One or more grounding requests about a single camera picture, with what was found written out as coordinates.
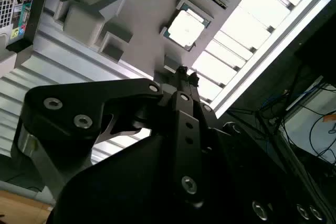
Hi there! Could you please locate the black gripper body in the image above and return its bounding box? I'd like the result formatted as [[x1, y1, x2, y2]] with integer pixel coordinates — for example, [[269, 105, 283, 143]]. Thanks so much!
[[49, 91, 297, 224]]

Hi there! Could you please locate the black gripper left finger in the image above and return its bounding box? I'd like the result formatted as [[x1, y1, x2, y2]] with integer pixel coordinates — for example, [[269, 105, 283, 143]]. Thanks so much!
[[12, 65, 203, 207]]

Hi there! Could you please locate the CPU with silver top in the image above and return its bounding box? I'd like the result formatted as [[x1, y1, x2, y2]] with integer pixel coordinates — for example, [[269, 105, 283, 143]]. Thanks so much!
[[160, 0, 214, 51]]

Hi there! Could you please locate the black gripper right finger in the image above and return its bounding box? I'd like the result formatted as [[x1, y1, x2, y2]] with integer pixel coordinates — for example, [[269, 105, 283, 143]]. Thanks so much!
[[188, 71, 245, 154]]

